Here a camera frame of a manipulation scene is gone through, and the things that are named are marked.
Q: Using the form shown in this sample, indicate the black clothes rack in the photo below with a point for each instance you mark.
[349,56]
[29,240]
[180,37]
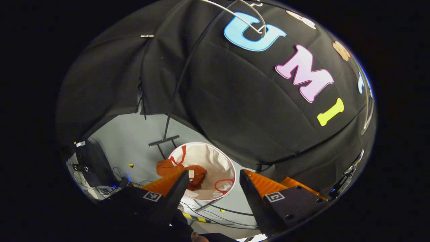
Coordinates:
[164,140]

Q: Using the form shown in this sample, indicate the black backdrop cloth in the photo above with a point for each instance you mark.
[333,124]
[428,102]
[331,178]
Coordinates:
[242,101]

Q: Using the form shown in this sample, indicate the white laundry hamper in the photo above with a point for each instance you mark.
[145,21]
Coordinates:
[211,161]

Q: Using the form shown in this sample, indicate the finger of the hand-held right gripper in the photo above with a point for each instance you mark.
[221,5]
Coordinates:
[302,187]

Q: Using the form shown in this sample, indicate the person's dark clothing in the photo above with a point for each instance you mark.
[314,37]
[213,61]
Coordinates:
[183,228]

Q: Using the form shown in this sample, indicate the white plastic hanger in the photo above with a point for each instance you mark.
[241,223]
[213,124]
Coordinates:
[263,32]

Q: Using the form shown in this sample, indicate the black equipment case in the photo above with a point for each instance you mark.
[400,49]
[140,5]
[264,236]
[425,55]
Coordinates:
[95,161]

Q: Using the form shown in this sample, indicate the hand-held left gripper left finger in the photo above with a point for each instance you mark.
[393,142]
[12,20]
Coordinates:
[174,195]

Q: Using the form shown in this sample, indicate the yellow black striped tape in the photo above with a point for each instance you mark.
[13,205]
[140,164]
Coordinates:
[196,218]

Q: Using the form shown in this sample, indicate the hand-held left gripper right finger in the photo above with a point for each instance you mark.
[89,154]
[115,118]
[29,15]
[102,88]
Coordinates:
[255,205]

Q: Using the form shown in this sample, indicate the pale metal cloth clip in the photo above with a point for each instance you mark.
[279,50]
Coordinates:
[146,36]

